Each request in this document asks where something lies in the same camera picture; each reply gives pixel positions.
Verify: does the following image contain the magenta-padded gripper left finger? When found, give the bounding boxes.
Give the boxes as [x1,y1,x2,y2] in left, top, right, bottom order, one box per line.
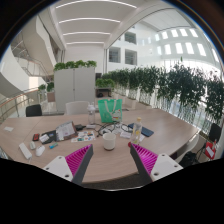
[43,143,95,186]

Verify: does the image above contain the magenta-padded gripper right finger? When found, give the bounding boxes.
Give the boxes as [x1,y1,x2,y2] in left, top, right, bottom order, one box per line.
[129,142,184,184]

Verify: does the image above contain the clear plastic drink bottle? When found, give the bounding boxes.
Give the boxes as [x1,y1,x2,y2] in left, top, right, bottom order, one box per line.
[130,116,144,145]

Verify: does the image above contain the large white computer mouse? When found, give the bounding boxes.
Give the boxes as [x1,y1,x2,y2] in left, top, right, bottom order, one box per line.
[35,144,46,158]

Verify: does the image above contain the white chair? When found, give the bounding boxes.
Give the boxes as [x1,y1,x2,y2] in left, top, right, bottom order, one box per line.
[171,133,201,164]
[64,100,90,116]

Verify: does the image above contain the colourful sticker sheet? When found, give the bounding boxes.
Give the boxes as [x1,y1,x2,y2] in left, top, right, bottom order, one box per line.
[70,130,97,144]

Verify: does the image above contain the blue keyboard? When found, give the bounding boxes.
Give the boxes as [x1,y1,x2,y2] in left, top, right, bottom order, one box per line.
[127,122,155,138]

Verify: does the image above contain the black charger block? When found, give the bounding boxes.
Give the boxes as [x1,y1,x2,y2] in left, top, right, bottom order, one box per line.
[74,123,87,132]

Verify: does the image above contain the red bag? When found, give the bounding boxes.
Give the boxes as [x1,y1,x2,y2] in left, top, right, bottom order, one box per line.
[204,141,218,160]

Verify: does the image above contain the white paper packet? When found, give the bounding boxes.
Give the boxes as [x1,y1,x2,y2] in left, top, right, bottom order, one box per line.
[119,130,133,139]

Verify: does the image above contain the white cup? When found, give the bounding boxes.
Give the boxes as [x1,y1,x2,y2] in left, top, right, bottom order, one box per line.
[102,132,117,151]

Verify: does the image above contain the black office chair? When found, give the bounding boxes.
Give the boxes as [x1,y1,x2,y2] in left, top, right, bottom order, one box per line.
[199,122,224,161]
[25,103,43,118]

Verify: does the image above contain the clear shaker bottle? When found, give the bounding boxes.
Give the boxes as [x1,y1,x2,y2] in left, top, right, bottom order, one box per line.
[86,101,97,126]

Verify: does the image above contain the green gift bag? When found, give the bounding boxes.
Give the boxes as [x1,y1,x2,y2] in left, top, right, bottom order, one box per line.
[97,98,124,124]

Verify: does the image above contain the brown planter with plants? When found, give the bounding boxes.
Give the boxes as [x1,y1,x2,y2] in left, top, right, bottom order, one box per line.
[37,81,56,104]

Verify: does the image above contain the glass railing with wooden handrail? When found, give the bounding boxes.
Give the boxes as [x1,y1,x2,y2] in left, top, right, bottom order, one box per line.
[0,87,39,121]

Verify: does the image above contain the white cabinet with plants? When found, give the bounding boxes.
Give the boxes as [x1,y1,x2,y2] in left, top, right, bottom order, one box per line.
[53,59,98,113]

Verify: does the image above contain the row of green plants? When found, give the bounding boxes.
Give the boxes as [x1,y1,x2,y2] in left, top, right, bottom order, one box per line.
[94,59,224,126]

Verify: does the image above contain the ceiling light strips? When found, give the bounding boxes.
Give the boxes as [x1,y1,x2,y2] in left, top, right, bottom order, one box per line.
[54,0,138,46]

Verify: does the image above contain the black cable tangle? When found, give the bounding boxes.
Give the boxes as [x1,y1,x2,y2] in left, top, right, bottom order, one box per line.
[94,121,134,137]

